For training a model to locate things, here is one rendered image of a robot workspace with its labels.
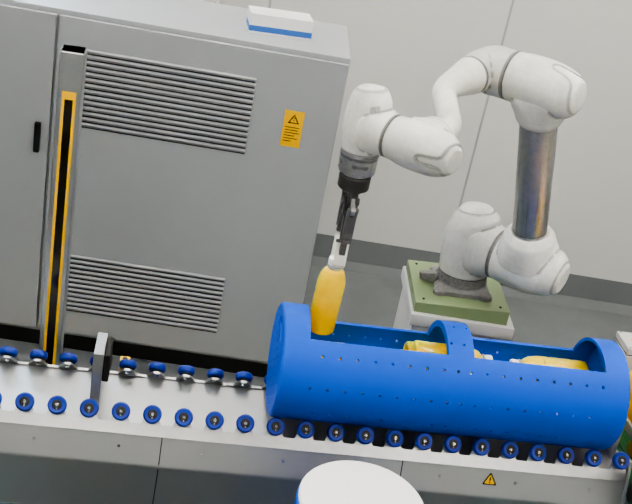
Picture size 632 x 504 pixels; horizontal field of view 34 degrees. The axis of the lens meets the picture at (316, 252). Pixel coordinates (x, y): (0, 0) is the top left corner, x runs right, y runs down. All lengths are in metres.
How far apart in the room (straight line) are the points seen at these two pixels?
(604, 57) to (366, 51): 1.17
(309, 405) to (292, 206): 1.70
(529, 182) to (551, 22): 2.47
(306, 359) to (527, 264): 0.85
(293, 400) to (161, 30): 1.84
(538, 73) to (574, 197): 2.95
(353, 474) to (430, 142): 0.75
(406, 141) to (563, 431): 0.86
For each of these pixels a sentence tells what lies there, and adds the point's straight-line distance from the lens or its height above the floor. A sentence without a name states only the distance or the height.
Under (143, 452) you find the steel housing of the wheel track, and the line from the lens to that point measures 2.59.
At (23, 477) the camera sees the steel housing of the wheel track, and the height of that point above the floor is 0.74.
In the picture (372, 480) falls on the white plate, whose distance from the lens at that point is 2.36.
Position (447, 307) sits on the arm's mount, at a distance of 3.14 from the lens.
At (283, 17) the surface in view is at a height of 1.52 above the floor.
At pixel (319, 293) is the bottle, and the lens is 2.53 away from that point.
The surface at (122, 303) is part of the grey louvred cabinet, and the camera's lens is 4.35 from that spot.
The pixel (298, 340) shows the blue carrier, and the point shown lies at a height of 1.20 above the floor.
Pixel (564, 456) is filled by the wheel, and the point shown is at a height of 0.96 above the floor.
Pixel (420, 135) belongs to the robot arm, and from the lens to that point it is 2.27.
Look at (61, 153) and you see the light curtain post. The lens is 2.69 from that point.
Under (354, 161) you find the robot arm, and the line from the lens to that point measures 2.37.
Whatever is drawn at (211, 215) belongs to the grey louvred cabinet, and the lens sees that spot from 4.13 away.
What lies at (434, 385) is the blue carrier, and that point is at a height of 1.15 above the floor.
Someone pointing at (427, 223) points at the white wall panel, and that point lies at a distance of 5.55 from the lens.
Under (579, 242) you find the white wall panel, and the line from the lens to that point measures 5.74.
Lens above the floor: 2.46
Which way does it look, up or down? 26 degrees down
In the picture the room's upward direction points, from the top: 11 degrees clockwise
